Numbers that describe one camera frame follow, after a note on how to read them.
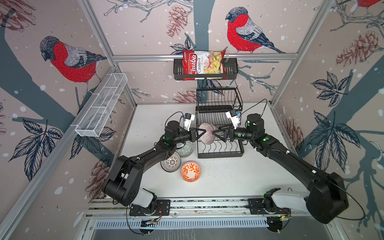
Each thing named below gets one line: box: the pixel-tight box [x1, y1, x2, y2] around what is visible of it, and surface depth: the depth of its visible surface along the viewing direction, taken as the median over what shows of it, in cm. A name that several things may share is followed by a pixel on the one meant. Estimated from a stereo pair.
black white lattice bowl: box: [160, 151, 182, 173], surface depth 85 cm
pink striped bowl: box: [199, 122, 216, 145], surface depth 79 cm
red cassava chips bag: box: [182, 50, 229, 81], surface depth 89 cm
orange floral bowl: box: [180, 161, 202, 183], surface depth 85 cm
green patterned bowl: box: [175, 140, 194, 157], surface depth 92 cm
